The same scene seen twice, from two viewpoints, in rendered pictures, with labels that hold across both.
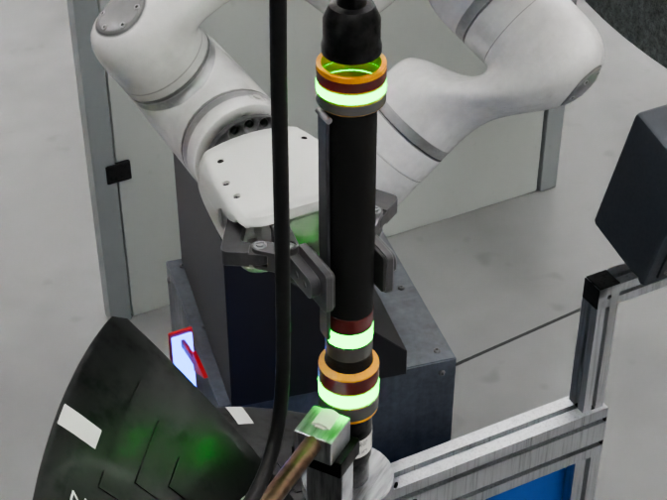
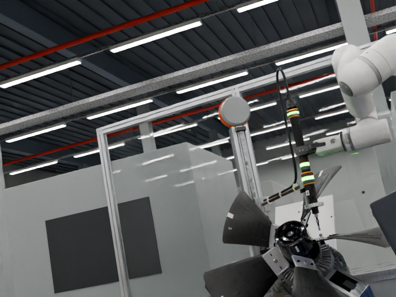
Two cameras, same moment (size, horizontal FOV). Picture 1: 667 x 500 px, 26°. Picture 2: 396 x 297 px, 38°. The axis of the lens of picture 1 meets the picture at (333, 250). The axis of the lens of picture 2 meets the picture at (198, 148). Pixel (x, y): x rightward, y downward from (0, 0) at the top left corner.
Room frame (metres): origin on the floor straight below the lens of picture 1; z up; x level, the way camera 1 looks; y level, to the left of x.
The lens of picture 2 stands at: (2.10, -1.63, 1.17)
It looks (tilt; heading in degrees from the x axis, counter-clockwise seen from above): 12 degrees up; 140
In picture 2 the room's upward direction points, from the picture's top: 11 degrees counter-clockwise
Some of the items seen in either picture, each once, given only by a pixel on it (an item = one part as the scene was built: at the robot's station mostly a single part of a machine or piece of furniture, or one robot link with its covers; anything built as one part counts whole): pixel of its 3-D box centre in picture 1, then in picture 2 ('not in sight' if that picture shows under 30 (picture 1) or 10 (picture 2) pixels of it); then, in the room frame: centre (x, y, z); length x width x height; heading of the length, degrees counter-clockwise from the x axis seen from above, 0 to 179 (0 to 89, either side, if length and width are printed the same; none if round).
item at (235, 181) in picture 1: (276, 189); (330, 144); (0.86, 0.04, 1.50); 0.11 x 0.10 x 0.07; 28
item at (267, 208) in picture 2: not in sight; (259, 205); (0.21, 0.28, 1.39); 0.10 x 0.07 x 0.08; 152
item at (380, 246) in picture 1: (380, 244); (303, 149); (0.80, -0.03, 1.51); 0.07 x 0.03 x 0.03; 28
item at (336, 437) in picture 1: (341, 447); (310, 194); (0.76, -0.01, 1.35); 0.09 x 0.07 x 0.10; 152
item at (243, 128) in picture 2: not in sight; (253, 188); (0.17, 0.30, 1.48); 0.05 x 0.03 x 0.62; 62
